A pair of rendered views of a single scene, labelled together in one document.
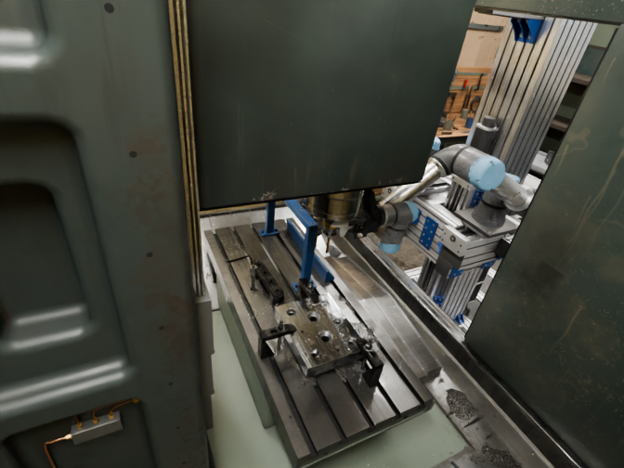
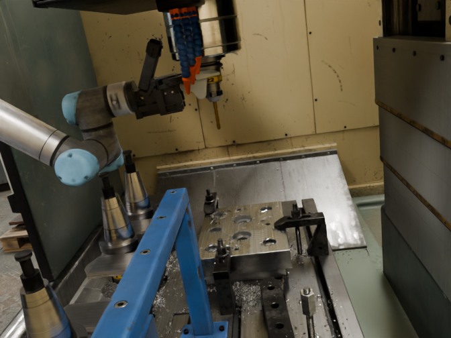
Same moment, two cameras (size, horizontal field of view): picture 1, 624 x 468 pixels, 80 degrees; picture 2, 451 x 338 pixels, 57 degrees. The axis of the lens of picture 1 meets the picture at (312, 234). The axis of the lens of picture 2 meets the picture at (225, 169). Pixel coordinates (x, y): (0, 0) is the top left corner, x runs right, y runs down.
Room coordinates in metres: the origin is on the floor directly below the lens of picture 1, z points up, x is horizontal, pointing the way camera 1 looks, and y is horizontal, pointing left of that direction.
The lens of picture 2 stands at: (1.76, 0.51, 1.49)
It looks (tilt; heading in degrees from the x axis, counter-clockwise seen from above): 18 degrees down; 216
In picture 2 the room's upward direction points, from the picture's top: 9 degrees counter-clockwise
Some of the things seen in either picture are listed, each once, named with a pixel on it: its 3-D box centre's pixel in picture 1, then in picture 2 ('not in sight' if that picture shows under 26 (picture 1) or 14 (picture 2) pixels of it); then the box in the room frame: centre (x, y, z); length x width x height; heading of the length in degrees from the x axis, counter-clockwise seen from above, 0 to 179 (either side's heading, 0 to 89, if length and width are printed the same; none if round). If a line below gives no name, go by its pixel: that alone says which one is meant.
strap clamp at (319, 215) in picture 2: (278, 336); (300, 229); (0.87, 0.07, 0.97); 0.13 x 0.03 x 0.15; 120
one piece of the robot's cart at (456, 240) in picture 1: (480, 234); not in sight; (1.59, -0.83, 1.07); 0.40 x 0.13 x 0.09; 121
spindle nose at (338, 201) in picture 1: (336, 189); (202, 27); (0.99, -0.06, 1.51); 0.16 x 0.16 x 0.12
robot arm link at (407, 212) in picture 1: (400, 214); (90, 106); (1.14, -0.30, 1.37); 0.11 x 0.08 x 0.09; 123
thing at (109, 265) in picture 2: not in sight; (111, 265); (1.45, 0.07, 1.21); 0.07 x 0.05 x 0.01; 120
